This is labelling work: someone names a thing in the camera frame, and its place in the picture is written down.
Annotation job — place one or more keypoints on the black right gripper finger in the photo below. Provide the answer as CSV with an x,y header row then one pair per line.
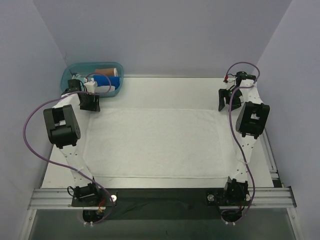
x,y
221,94
236,102

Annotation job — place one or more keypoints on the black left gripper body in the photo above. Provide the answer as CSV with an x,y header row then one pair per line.
x,y
89,102

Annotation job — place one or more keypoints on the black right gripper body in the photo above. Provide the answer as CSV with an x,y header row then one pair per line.
x,y
225,95

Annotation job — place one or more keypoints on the white terry towel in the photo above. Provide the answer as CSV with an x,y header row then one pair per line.
x,y
159,143

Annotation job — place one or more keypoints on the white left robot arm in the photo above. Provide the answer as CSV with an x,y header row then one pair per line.
x,y
66,124

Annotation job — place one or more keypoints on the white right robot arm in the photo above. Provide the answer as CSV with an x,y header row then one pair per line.
x,y
247,117

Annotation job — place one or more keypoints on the white rolled towel in bin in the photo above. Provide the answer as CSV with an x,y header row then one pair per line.
x,y
105,89

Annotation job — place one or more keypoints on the blue rolled towel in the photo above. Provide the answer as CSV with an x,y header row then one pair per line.
x,y
103,80

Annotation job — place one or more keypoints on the teal plastic bin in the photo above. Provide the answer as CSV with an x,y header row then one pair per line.
x,y
81,70

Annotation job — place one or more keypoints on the brown rolled towel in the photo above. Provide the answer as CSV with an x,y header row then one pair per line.
x,y
107,71

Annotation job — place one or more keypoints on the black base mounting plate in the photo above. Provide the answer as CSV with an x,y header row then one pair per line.
x,y
158,211

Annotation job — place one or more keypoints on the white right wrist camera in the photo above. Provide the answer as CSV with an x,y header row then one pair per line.
x,y
230,83

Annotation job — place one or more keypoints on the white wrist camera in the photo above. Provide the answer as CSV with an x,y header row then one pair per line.
x,y
230,83
90,86

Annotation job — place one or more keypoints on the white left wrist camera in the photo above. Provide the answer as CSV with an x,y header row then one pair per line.
x,y
90,86

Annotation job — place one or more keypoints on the aluminium front rail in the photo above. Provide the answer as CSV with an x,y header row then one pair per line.
x,y
261,197

